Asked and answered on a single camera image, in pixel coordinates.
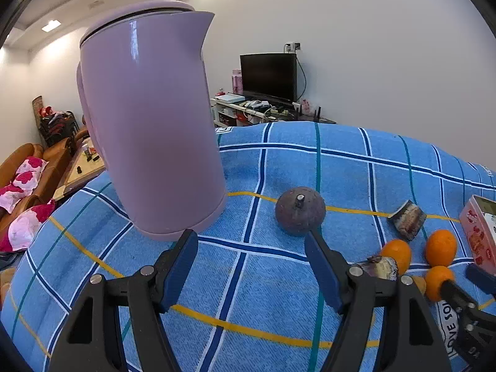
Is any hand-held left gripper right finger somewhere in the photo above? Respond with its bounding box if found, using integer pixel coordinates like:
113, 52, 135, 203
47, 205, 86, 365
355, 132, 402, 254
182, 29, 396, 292
304, 230, 454, 372

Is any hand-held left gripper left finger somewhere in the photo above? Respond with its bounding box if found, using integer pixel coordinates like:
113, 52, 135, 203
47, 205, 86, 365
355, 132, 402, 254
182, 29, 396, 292
48, 228, 200, 372

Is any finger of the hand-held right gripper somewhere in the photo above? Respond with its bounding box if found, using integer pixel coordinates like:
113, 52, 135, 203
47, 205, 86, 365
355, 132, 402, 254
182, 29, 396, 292
442, 279, 496, 361
466, 263, 496, 293

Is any small orange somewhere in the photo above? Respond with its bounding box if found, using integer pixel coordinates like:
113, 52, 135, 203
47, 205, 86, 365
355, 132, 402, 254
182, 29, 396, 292
424, 265, 456, 302

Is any pink tin box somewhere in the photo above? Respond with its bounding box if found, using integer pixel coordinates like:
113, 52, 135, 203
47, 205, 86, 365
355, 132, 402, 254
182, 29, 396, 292
459, 195, 496, 276

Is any round purple fruit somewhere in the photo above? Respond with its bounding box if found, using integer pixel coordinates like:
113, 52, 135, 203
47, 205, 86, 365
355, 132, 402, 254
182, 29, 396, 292
275, 187, 327, 237

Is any white fabric label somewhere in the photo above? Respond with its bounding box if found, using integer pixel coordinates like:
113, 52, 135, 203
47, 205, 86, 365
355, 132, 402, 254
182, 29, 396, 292
436, 298, 471, 359

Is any blue plaid blanket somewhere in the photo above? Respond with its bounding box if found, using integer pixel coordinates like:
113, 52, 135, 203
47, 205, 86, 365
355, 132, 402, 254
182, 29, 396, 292
0, 121, 496, 372

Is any wooden coffee table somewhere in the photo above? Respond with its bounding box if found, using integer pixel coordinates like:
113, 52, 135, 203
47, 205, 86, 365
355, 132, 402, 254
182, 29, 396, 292
52, 137, 107, 202

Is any pink electric kettle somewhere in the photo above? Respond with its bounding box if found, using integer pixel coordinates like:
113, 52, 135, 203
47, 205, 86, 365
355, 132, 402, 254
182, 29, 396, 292
75, 1, 228, 241

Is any pink floral cushion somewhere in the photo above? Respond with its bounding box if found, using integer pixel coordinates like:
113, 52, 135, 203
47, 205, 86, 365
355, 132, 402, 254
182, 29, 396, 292
11, 157, 49, 188
0, 185, 28, 214
0, 199, 57, 252

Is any white TV stand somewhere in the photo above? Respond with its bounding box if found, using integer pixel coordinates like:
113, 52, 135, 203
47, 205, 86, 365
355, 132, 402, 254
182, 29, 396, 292
210, 97, 299, 128

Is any white flat device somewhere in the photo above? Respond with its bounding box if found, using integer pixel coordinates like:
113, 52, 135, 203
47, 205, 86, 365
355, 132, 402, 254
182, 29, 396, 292
215, 92, 246, 104

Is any black red bundle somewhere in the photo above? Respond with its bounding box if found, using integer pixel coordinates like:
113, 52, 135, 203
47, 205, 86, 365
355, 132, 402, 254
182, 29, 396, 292
39, 106, 80, 148

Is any brown leather sofa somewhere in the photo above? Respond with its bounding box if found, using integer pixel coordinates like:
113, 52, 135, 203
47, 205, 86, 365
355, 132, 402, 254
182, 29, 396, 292
0, 126, 90, 256

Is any black television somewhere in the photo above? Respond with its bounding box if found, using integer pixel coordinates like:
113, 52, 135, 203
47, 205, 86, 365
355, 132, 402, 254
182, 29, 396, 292
239, 52, 298, 105

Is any black power cable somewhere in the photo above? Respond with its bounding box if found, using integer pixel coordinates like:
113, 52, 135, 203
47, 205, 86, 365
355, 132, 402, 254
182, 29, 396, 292
296, 50, 308, 101

